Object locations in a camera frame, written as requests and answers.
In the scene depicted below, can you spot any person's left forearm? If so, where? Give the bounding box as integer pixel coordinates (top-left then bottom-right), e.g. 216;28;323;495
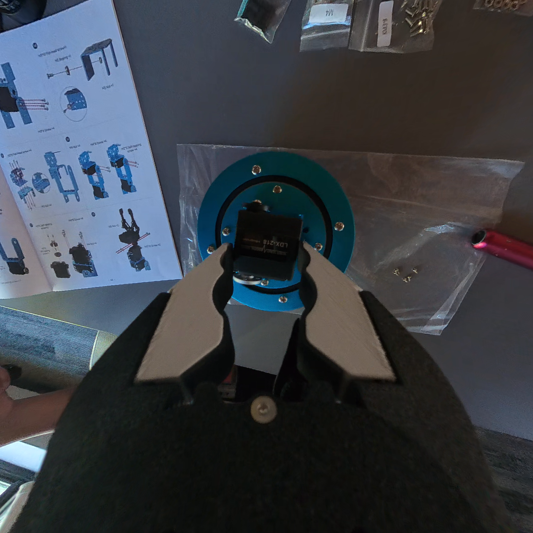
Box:
0;366;79;447

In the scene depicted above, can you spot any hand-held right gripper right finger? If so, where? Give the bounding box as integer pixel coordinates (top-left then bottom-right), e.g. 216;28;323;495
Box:
273;242;397;404

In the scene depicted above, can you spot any spread of hardware bags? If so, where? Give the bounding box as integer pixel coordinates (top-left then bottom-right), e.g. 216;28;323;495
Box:
234;0;533;55

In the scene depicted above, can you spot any white mesh office chair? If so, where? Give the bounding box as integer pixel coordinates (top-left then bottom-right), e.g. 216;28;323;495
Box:
89;329;119;371

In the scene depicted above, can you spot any white instruction booklet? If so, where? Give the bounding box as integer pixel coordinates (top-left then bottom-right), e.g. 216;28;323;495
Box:
0;0;184;300

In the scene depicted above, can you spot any black servo with silver horn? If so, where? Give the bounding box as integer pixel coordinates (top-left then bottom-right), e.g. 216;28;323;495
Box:
233;202;304;288

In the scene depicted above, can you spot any red pen screwdriver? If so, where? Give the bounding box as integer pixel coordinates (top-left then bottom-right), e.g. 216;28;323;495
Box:
471;229;533;269

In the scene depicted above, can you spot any grey desk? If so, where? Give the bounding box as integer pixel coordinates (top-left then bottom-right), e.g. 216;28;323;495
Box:
0;0;533;442

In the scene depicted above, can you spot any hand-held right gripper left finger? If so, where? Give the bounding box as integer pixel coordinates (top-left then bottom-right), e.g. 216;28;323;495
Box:
133;242;238;404

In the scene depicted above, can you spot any teal round robot base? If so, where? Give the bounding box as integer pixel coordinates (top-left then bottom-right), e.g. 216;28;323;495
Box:
197;152;356;311

